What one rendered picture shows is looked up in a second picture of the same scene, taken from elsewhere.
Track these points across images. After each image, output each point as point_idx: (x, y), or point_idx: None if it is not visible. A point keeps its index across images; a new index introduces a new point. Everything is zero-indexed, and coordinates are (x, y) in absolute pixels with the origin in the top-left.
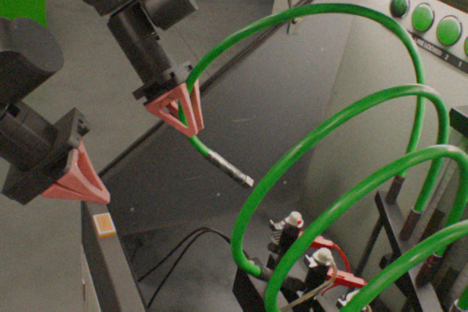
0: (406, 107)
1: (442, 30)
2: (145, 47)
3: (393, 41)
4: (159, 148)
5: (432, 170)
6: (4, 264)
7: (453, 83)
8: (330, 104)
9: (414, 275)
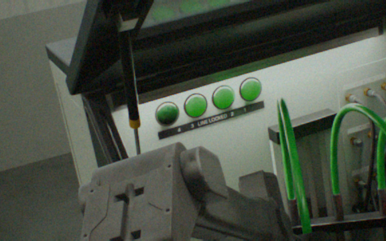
0: (223, 172)
1: (221, 100)
2: (298, 238)
3: (178, 141)
4: None
5: (336, 158)
6: None
7: (248, 124)
8: None
9: (380, 215)
